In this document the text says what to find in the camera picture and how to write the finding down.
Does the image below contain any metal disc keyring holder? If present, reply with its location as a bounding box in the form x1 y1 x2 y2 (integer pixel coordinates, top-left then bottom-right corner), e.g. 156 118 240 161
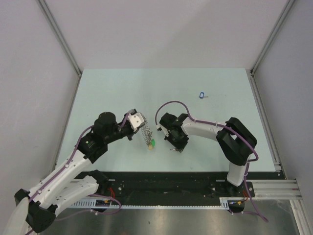
141 125 153 146

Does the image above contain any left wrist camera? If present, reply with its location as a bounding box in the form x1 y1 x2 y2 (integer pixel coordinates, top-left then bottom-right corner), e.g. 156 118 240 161
127 109 147 132

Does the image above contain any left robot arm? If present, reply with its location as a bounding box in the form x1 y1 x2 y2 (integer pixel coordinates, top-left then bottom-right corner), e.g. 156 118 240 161
14 109 147 233

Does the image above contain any white slotted cable duct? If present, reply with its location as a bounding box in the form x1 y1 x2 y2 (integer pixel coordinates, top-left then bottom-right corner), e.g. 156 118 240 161
69 198 229 210

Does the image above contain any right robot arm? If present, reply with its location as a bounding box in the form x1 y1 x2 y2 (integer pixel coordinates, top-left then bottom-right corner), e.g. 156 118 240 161
156 113 259 196

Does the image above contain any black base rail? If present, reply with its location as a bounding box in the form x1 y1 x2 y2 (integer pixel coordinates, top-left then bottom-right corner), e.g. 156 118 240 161
96 172 255 207

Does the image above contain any dark blue tagged key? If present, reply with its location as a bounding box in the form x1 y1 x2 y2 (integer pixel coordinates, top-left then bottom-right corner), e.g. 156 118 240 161
199 92 208 99

